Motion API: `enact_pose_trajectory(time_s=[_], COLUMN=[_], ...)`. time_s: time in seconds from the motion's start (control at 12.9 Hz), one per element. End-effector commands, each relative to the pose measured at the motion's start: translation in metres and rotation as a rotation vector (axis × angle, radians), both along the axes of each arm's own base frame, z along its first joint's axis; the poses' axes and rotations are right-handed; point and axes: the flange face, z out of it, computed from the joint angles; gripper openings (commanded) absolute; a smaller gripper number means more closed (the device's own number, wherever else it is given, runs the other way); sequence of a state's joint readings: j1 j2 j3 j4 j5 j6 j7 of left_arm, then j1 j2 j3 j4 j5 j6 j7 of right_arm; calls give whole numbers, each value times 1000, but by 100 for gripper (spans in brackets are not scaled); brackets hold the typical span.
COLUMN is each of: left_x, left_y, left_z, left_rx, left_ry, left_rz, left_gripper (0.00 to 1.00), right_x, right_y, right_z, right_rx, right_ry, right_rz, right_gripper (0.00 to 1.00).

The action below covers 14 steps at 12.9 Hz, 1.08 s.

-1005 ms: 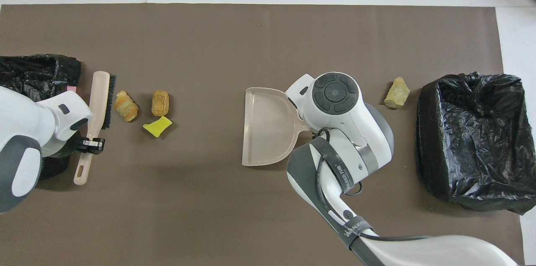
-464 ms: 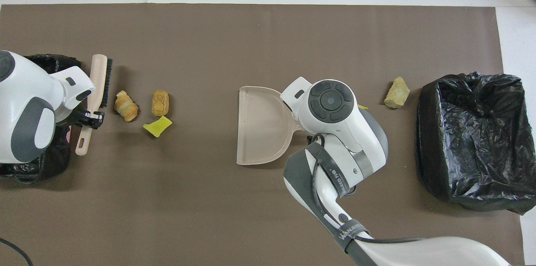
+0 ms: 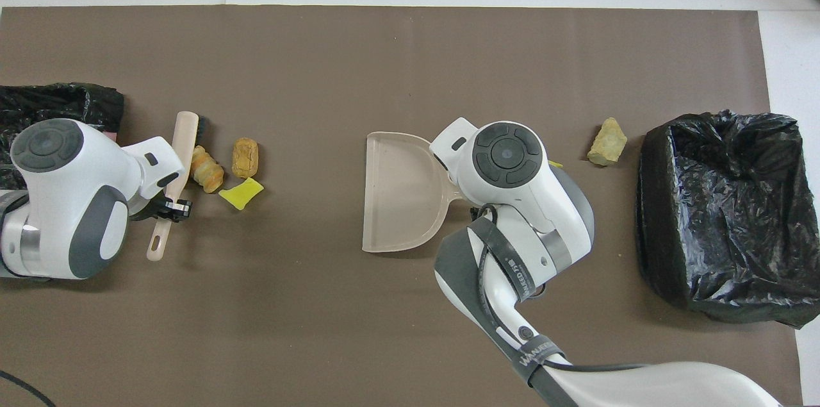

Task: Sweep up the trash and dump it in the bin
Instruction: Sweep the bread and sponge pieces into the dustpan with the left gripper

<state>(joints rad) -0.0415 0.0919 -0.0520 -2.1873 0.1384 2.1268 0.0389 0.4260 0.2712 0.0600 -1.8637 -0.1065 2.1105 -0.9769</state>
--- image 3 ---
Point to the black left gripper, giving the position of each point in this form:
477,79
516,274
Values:
148,208

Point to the long flaky croissant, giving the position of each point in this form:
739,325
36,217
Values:
207,170

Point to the yellow sponge wedge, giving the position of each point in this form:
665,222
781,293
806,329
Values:
241,194

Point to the beige hand brush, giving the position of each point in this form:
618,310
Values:
182,138

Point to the brown bread loaf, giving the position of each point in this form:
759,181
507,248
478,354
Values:
245,158

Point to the beige plastic dustpan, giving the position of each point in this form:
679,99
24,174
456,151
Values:
397,195

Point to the pale flaky pastry piece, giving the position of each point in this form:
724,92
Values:
607,141

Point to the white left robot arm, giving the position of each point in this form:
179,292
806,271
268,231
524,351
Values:
70,202

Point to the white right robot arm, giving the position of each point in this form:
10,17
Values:
506,157

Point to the black bag lined pink bin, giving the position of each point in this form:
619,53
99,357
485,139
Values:
38,99

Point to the brown table mat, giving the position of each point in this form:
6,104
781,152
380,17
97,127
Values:
384,61

